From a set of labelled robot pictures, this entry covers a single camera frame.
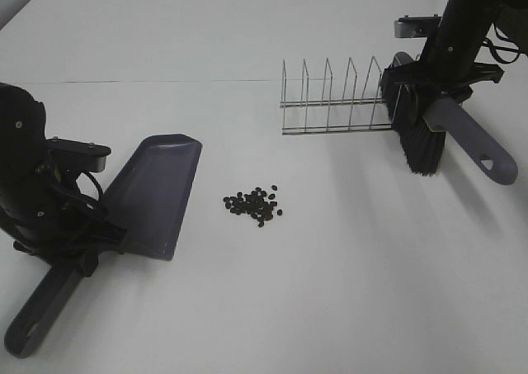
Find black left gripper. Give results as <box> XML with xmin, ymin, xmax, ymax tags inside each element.
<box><xmin>12</xmin><ymin>172</ymin><xmax>127</xmax><ymax>277</ymax></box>

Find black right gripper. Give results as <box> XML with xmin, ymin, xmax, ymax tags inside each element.
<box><xmin>381</xmin><ymin>61</ymin><xmax>504</xmax><ymax>122</ymax></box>

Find grey hand brush black bristles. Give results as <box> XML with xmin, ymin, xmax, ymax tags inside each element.
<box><xmin>384</xmin><ymin>52</ymin><xmax>518</xmax><ymax>185</ymax></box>

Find grey plastic dustpan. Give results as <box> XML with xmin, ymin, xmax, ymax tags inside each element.
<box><xmin>4</xmin><ymin>134</ymin><xmax>202</xmax><ymax>358</ymax></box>

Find pile of coffee beans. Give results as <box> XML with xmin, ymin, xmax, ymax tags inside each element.
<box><xmin>222</xmin><ymin>184</ymin><xmax>284</xmax><ymax>228</ymax></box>

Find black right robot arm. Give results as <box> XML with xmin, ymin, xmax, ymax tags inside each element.
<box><xmin>380</xmin><ymin>0</ymin><xmax>527</xmax><ymax>129</ymax></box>

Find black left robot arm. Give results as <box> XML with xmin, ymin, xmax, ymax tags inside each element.
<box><xmin>1</xmin><ymin>83</ymin><xmax>126</xmax><ymax>277</ymax></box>

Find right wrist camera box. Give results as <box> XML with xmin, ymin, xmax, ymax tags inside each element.
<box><xmin>394</xmin><ymin>15</ymin><xmax>441</xmax><ymax>39</ymax></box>

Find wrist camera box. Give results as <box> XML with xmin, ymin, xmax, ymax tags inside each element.
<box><xmin>47</xmin><ymin>137</ymin><xmax>111</xmax><ymax>173</ymax></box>
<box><xmin>394</xmin><ymin>15</ymin><xmax>441</xmax><ymax>39</ymax></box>

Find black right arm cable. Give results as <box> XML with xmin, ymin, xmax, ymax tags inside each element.
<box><xmin>480</xmin><ymin>22</ymin><xmax>521</xmax><ymax>65</ymax></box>

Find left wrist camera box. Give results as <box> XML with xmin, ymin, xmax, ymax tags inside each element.
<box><xmin>47</xmin><ymin>137</ymin><xmax>111</xmax><ymax>173</ymax></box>

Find metal wire rack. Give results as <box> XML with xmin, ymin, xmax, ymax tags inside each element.
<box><xmin>279</xmin><ymin>56</ymin><xmax>392</xmax><ymax>135</ymax></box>

